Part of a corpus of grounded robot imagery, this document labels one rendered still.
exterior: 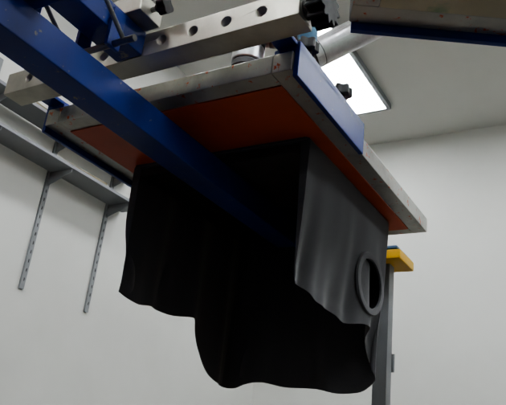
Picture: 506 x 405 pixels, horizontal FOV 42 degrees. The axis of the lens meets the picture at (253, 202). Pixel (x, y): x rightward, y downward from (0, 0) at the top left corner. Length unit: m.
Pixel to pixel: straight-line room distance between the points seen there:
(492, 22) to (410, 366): 4.09
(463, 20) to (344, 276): 0.63
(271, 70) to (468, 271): 4.00
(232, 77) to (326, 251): 0.41
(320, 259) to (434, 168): 4.11
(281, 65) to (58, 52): 0.36
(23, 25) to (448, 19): 0.61
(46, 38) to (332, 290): 0.75
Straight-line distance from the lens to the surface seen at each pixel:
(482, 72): 4.81
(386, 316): 1.90
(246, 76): 1.16
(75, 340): 3.88
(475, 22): 1.02
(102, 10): 1.17
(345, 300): 1.45
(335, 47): 1.71
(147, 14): 1.21
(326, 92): 1.21
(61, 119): 1.43
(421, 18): 1.01
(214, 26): 1.15
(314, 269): 1.29
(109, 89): 1.13
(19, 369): 3.63
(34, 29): 1.04
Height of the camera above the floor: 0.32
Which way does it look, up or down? 22 degrees up
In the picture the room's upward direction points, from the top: 7 degrees clockwise
